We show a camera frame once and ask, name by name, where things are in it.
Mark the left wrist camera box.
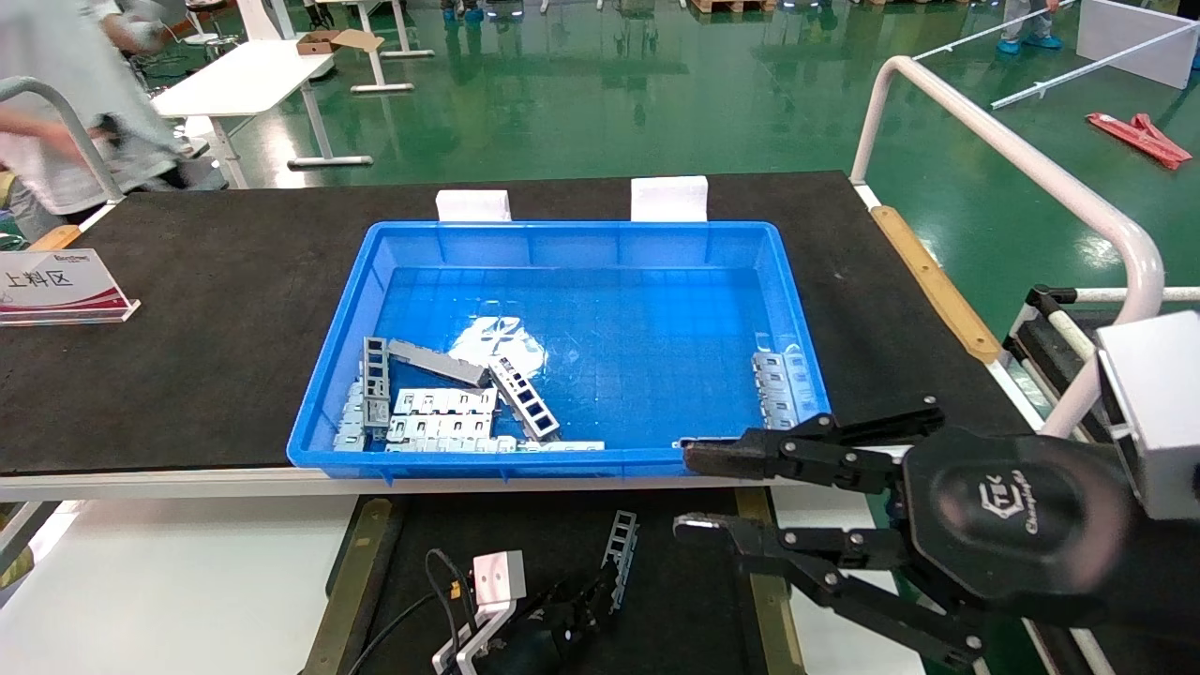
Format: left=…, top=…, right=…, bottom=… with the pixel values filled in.
left=471, top=549, right=529, bottom=608

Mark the perforated flat metal bracket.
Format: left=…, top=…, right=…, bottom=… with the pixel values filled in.
left=385, top=412, right=494, bottom=441
left=393, top=386, right=499, bottom=417
left=752, top=351, right=816, bottom=431
left=334, top=379, right=369, bottom=454

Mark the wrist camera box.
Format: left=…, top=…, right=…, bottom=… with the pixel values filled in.
left=471, top=549, right=529, bottom=608
left=1095, top=310, right=1200, bottom=522

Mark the acrylic sign with red print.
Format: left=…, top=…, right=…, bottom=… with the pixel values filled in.
left=0, top=247, right=143, bottom=327

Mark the grey metal ladder bracket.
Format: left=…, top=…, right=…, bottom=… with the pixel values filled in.
left=363, top=337, right=393, bottom=431
left=599, top=510, right=641, bottom=616
left=488, top=356, right=563, bottom=443

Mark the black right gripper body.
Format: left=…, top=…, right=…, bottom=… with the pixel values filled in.
left=900, top=427, right=1141, bottom=626

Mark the black camera cable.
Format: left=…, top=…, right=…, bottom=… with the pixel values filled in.
left=350, top=547, right=481, bottom=675

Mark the black container with brass edges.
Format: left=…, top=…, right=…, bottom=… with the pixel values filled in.
left=302, top=487, right=809, bottom=675

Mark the large blue plastic bin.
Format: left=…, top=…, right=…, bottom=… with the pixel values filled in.
left=286, top=220, right=833, bottom=485

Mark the grey tubular guard rail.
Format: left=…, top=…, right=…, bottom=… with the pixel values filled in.
left=0, top=76, right=127, bottom=204

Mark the short wooden edge strip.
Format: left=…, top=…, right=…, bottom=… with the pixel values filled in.
left=27, top=224, right=84, bottom=253

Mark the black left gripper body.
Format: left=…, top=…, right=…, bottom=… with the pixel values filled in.
left=486, top=607, right=589, bottom=675

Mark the black roller frame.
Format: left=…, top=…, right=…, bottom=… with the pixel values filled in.
left=1002, top=285, right=1200, bottom=415

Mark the white board panel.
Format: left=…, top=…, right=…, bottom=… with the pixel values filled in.
left=1075, top=0, right=1200, bottom=91

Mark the long thin metal strip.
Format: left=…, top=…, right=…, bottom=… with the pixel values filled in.
left=385, top=436, right=607, bottom=455

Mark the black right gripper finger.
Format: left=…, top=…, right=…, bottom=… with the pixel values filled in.
left=682, top=396, right=946, bottom=496
left=673, top=511, right=990, bottom=670

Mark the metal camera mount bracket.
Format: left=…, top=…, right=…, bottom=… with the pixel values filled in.
left=430, top=600, right=518, bottom=675

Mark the long white bar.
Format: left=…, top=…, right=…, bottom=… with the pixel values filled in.
left=991, top=21, right=1200, bottom=112
left=913, top=0, right=1079, bottom=63

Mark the open cardboard box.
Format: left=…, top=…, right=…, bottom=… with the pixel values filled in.
left=296, top=28, right=386, bottom=56

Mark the person in grey coat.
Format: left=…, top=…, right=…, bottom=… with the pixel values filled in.
left=0, top=0, right=190, bottom=218

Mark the person with blue shoe covers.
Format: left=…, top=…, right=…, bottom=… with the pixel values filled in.
left=996, top=0, right=1066, bottom=53

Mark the white tubular guard rail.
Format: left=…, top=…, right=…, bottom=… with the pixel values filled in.
left=849, top=55, right=1167, bottom=438

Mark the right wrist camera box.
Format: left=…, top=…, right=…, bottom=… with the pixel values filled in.
left=1095, top=310, right=1200, bottom=522

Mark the white table with metal legs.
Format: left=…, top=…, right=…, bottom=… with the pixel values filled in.
left=150, top=37, right=375, bottom=189
left=314, top=0, right=438, bottom=96

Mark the flat grey metal plate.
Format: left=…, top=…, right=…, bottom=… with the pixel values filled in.
left=387, top=339, right=490, bottom=388

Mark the white foam block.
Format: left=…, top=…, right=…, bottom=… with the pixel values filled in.
left=436, top=189, right=514, bottom=224
left=630, top=175, right=711, bottom=224

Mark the long wooden edge strip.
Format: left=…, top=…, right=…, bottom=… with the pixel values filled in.
left=871, top=205, right=1003, bottom=366

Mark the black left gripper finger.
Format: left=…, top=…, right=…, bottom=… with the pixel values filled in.
left=570, top=603, right=623, bottom=654
left=547, top=570, right=617, bottom=622

